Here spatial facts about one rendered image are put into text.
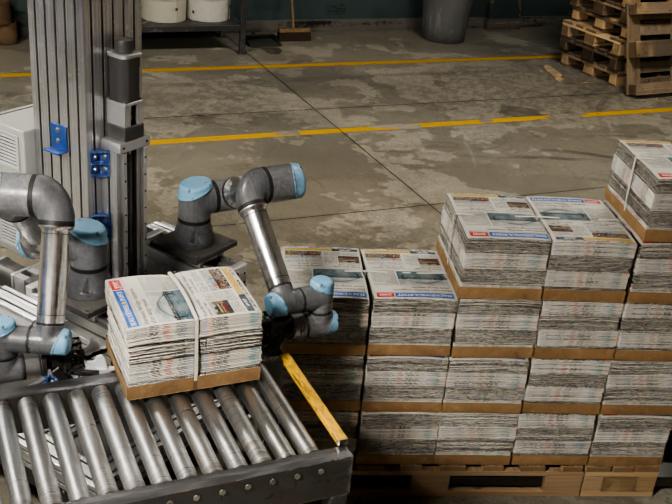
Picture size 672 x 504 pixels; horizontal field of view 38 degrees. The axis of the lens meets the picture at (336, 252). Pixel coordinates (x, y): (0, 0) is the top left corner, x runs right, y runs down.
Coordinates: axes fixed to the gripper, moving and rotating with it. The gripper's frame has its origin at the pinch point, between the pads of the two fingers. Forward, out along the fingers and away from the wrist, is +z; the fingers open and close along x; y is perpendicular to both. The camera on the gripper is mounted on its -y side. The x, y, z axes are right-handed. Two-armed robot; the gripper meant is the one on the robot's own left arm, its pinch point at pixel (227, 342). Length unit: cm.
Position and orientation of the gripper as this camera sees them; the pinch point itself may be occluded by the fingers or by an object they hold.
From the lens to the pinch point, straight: 297.5
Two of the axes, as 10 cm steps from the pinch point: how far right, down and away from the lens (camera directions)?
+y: 0.8, -8.9, -4.4
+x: 4.0, 4.4, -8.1
